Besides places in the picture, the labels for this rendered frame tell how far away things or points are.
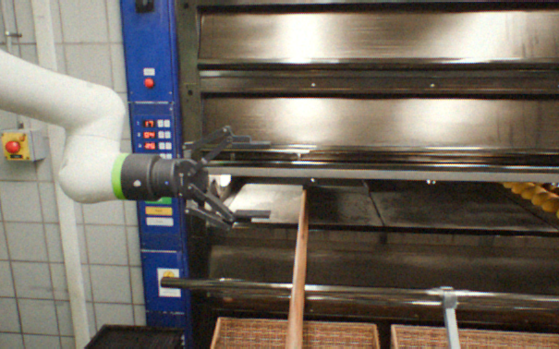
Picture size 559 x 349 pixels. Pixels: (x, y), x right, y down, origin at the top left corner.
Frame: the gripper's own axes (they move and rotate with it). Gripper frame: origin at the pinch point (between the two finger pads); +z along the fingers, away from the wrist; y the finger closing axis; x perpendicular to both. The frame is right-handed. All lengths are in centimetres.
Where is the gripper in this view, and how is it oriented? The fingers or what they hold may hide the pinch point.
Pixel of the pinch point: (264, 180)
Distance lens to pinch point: 77.1
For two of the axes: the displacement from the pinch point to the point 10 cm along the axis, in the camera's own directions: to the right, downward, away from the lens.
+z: 10.0, 0.2, -0.9
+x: -0.9, 2.3, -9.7
